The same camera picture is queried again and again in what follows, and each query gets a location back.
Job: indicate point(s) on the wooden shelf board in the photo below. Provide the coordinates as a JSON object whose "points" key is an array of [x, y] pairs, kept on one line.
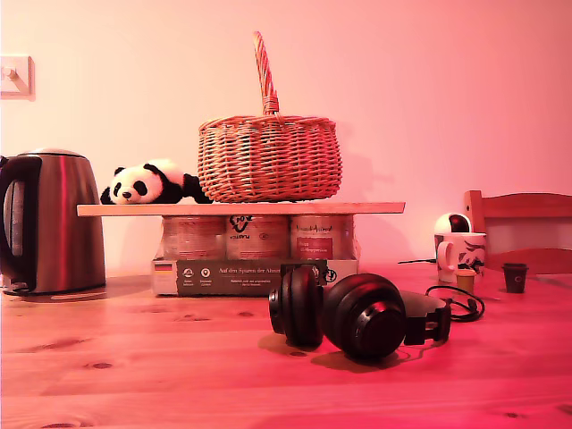
{"points": [[241, 209]]}

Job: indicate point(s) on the tin can with V logo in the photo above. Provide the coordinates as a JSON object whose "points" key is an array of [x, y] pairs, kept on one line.
{"points": [[257, 239]]}

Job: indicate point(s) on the tin can with red label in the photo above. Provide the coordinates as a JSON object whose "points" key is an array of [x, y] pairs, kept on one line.
{"points": [[319, 239]]}

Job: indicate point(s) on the dark printed cardboard tray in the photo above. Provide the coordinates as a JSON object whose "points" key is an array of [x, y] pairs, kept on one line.
{"points": [[214, 277]]}

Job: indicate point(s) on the tin can with plain label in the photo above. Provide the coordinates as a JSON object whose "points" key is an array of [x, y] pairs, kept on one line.
{"points": [[192, 239]]}

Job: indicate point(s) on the black over-ear headphones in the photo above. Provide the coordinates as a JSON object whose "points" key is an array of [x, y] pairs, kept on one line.
{"points": [[362, 313]]}

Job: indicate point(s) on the plush panda toy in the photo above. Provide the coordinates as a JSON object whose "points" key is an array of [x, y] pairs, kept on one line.
{"points": [[134, 181]]}

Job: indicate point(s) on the white mug with dark print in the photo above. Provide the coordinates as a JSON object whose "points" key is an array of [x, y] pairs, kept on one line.
{"points": [[465, 250]]}

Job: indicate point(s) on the small yellow capsule cup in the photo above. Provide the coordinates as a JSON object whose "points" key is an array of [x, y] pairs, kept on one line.
{"points": [[465, 282]]}

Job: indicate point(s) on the stainless steel electric kettle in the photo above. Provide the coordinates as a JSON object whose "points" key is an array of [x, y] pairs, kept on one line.
{"points": [[62, 223]]}

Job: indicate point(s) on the wooden chair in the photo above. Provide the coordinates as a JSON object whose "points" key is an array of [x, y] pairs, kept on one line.
{"points": [[523, 207]]}

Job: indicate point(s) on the small brown coffee cup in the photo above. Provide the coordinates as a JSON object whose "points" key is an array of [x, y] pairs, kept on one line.
{"points": [[515, 279]]}

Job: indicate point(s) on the white round camera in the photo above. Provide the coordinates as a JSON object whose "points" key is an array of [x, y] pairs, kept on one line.
{"points": [[449, 221]]}

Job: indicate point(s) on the white wall plate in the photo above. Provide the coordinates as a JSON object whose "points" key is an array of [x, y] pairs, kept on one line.
{"points": [[15, 78]]}

